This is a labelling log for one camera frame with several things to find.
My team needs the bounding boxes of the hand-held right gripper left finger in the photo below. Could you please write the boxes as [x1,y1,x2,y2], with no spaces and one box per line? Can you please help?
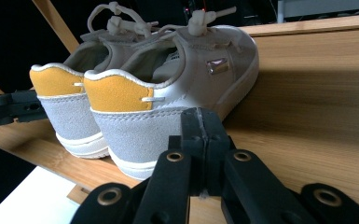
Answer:
[132,106,206,224]

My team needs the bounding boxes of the three-tier wooden shelf rack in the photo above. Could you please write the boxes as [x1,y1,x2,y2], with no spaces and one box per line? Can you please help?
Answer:
[0,0,359,224]

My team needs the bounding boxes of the beige sneaker with orange heel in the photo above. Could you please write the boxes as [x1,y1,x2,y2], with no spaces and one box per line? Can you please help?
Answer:
[29,1,160,160]
[83,7,261,182]

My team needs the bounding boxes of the light grey panel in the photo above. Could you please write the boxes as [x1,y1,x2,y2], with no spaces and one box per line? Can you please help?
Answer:
[276,0,359,24]

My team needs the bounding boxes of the white table sheet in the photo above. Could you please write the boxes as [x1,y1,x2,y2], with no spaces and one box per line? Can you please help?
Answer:
[0,165,80,224]

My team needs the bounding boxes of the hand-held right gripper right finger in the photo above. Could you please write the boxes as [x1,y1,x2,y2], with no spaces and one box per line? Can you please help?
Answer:
[202,107,319,224]

